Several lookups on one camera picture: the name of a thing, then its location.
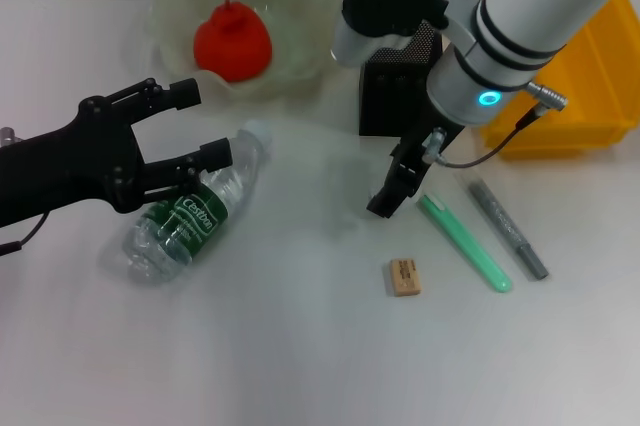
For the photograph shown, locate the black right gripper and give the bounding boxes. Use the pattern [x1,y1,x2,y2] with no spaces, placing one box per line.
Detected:
[367,113,464,220]

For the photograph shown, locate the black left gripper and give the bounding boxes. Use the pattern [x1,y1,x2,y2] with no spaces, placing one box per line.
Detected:
[0,77,235,228]

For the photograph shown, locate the beige eraser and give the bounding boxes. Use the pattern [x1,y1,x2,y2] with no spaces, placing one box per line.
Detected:
[388,257,423,298]

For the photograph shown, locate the green pen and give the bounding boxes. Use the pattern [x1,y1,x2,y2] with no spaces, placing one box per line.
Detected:
[417,194,514,293]

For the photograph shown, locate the red pumpkin-shaped toy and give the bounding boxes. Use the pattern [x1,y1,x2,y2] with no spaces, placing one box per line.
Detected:
[193,0,274,83]

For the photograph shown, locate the clear water bottle green label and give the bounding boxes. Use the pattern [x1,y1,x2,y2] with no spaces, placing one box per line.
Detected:
[102,119,274,287]

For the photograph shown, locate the grey marker pen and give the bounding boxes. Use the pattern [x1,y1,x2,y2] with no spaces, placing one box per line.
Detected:
[459,170,550,281]

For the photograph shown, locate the black mesh pen holder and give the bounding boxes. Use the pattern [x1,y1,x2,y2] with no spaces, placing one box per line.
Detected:
[357,20,444,137]

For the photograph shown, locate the pale green glass fruit bowl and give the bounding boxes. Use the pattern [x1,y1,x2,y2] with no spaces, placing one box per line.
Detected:
[152,0,339,102]

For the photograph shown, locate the yellow plastic bin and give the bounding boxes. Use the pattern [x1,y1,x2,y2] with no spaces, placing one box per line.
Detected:
[462,0,640,162]

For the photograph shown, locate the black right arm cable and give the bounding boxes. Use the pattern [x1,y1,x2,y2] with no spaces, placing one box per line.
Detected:
[427,105,546,170]

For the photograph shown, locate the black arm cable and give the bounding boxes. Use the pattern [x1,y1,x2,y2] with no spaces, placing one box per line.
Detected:
[427,105,546,170]
[0,210,51,255]

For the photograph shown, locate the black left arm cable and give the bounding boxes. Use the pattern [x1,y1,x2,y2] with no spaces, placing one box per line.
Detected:
[0,210,51,255]

